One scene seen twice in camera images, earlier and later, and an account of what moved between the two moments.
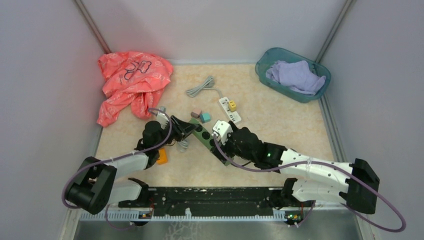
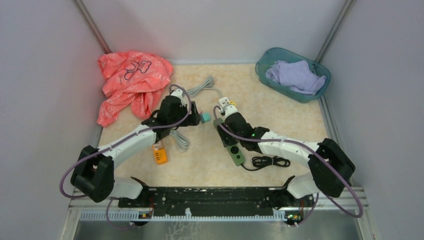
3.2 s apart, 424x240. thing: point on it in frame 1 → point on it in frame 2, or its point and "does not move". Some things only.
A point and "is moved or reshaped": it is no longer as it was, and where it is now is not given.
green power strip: x=205 y=136 is moved or reshaped
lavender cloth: x=297 y=75 does not move
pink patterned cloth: x=132 y=80 does not move
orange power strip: x=163 y=159 does not move
